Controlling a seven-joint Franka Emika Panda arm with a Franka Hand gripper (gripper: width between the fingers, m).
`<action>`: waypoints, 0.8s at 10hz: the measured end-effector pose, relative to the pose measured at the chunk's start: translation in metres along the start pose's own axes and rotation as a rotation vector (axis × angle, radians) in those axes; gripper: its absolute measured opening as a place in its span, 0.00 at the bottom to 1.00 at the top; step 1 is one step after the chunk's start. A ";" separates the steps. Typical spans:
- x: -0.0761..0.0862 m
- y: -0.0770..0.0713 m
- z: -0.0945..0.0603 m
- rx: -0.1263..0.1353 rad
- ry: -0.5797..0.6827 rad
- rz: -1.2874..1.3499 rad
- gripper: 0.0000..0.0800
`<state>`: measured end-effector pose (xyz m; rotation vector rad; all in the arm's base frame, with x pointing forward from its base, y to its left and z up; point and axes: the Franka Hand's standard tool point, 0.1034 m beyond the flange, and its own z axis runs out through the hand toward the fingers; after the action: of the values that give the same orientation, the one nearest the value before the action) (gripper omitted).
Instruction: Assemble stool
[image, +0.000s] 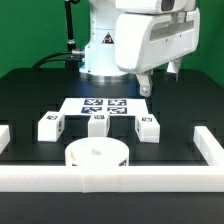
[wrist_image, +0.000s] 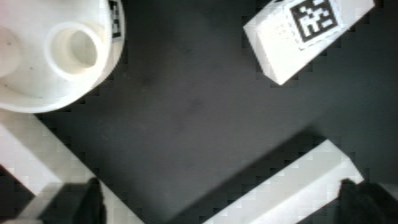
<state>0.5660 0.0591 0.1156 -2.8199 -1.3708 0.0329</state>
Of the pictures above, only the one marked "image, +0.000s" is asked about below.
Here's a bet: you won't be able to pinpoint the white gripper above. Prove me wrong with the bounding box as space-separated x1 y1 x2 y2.
115 9 200 97

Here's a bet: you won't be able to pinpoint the white round stool seat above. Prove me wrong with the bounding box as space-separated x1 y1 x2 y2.
65 137 129 167

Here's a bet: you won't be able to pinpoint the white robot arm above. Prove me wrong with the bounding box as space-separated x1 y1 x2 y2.
80 0 200 97

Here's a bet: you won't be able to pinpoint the white sheet with markers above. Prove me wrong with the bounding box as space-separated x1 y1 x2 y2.
60 98 148 116

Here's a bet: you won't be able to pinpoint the black pole stand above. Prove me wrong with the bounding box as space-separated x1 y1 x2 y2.
64 0 78 71

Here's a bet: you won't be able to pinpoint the white U-shaped fence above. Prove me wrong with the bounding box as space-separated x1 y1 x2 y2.
0 126 224 193

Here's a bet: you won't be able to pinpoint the black cables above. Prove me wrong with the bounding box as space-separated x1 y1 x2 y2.
32 49 86 70

